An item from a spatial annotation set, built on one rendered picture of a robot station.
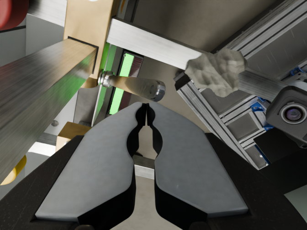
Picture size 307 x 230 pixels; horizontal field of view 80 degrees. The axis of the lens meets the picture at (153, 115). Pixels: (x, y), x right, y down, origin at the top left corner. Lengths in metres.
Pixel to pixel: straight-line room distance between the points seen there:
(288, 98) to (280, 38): 0.87
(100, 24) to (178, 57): 0.11
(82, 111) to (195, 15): 0.84
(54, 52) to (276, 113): 0.24
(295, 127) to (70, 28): 0.28
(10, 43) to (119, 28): 0.33
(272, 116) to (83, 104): 0.40
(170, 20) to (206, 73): 0.86
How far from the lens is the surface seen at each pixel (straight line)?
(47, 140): 0.41
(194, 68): 0.26
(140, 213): 2.17
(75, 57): 0.20
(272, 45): 1.09
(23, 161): 0.39
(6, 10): 0.25
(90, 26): 0.26
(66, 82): 0.17
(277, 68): 1.15
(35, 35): 0.57
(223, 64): 0.27
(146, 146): 1.47
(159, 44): 0.26
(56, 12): 0.28
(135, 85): 0.15
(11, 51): 0.55
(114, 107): 0.48
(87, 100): 0.49
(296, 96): 0.24
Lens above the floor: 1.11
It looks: 59 degrees down
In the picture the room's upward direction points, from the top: 177 degrees clockwise
